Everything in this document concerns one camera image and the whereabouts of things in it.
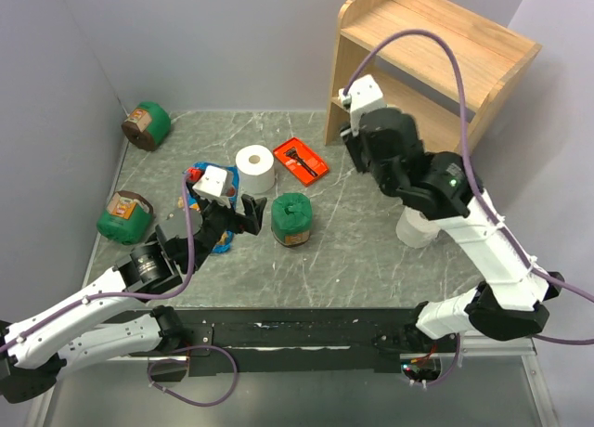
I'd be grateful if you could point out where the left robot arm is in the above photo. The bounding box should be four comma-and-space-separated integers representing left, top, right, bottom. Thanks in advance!
1, 194, 267, 404

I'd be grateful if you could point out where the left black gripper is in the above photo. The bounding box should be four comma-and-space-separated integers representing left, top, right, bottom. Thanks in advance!
187, 180, 266, 271

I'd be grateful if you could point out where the orange razor box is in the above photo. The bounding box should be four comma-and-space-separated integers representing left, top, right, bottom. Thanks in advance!
273, 137, 329, 187

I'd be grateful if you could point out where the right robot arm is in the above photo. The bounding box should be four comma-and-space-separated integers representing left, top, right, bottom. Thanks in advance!
340, 107, 560, 352

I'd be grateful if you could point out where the blue chips bag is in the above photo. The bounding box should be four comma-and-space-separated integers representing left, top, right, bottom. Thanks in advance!
186, 162, 239, 254

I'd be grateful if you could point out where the white paper roll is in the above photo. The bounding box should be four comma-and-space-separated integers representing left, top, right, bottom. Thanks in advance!
235, 145, 275, 194
395, 207, 440, 249

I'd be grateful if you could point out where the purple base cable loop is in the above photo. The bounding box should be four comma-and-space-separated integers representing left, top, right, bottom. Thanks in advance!
147, 344, 239, 408

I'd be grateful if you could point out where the green roll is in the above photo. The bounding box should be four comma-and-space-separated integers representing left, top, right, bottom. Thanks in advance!
271, 193, 313, 247
121, 101, 172, 151
97, 190, 154, 245

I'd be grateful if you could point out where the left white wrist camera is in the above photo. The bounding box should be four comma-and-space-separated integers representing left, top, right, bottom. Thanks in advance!
191, 165, 235, 208

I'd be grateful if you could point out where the wooden two-tier shelf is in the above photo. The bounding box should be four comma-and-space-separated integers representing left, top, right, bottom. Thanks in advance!
324, 0, 542, 152

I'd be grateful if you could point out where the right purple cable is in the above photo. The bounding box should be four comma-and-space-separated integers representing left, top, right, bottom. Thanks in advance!
342, 29, 594, 345

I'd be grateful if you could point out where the black razor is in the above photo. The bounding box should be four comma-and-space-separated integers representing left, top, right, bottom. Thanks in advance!
285, 147, 318, 177

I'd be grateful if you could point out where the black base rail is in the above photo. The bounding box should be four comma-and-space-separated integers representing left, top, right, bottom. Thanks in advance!
176, 308, 458, 377

